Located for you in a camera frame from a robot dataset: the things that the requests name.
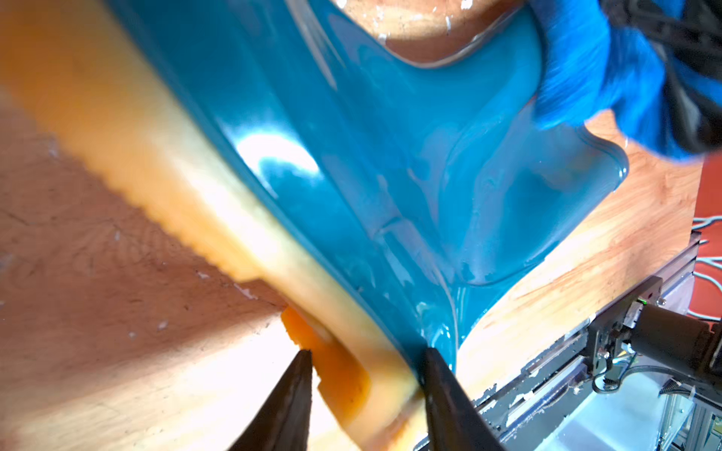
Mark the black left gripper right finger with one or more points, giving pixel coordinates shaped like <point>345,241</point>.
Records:
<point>452,420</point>

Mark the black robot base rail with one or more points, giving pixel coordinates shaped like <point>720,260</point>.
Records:
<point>637,333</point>

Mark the teal rubber boot orange sole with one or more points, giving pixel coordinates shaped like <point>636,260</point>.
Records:
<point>394,204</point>

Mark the blue microfiber cloth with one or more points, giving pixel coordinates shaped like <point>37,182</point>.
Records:
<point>664,97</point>

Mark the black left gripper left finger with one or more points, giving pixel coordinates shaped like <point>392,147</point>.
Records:
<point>282,423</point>

